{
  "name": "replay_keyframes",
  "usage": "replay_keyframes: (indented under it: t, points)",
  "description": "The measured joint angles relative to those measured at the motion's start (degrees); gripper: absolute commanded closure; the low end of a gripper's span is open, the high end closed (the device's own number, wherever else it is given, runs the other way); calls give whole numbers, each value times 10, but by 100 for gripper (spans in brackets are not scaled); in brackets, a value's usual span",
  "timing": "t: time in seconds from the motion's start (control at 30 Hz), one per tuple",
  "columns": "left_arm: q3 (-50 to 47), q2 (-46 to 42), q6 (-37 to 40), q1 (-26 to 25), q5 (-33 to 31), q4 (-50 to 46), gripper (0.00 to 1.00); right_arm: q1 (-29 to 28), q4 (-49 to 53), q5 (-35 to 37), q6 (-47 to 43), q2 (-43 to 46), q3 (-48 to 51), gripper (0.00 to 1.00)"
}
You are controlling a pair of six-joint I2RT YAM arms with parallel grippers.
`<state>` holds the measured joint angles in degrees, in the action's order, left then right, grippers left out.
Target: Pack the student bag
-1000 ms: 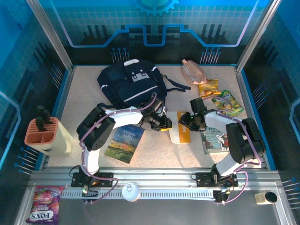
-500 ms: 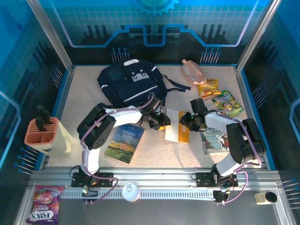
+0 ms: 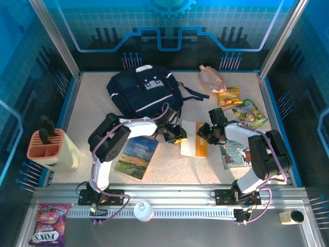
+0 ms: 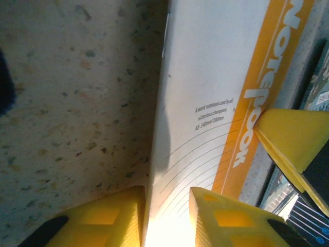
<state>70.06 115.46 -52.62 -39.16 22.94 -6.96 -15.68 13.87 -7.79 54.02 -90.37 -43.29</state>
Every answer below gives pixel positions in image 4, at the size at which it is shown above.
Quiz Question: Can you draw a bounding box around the white and orange notebook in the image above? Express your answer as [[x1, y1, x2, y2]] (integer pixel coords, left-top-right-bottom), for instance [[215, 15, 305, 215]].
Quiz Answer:
[[143, 0, 316, 247]]

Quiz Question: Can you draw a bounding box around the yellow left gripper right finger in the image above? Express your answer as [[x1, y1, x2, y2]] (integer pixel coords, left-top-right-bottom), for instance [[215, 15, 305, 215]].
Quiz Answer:
[[189, 187, 310, 247]]

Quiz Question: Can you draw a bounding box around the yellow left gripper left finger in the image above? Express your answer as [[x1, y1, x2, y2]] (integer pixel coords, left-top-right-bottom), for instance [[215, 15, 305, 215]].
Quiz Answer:
[[19, 185, 146, 247]]

